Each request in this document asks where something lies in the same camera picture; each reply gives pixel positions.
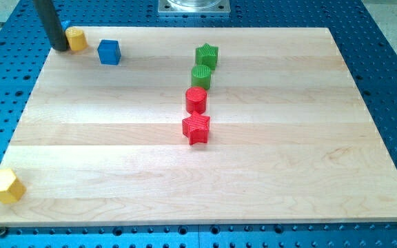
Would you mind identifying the green cylinder block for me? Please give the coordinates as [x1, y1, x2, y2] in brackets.
[191, 65, 212, 90]

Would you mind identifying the red star block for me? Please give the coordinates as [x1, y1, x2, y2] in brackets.
[182, 112, 210, 145]

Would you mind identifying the small blue block behind rod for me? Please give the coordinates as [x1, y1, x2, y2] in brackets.
[61, 20, 71, 31]

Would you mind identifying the green star block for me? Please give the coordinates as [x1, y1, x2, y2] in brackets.
[195, 43, 218, 70]

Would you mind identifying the yellow heart block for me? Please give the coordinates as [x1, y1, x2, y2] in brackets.
[65, 27, 88, 52]

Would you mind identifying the wooden board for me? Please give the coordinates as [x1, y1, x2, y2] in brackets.
[0, 27, 397, 227]

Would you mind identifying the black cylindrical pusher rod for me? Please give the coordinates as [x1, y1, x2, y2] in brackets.
[32, 0, 68, 52]

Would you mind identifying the blue perforated table plate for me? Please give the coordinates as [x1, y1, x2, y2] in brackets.
[0, 0, 397, 247]

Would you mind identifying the blue cube block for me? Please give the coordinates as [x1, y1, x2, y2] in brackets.
[97, 39, 121, 65]

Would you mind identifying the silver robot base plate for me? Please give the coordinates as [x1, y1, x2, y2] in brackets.
[157, 0, 231, 17]

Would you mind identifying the yellow hexagon block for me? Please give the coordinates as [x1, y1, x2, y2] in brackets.
[0, 169, 26, 204]

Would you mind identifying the red cylinder block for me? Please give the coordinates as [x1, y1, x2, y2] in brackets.
[185, 86, 207, 114]

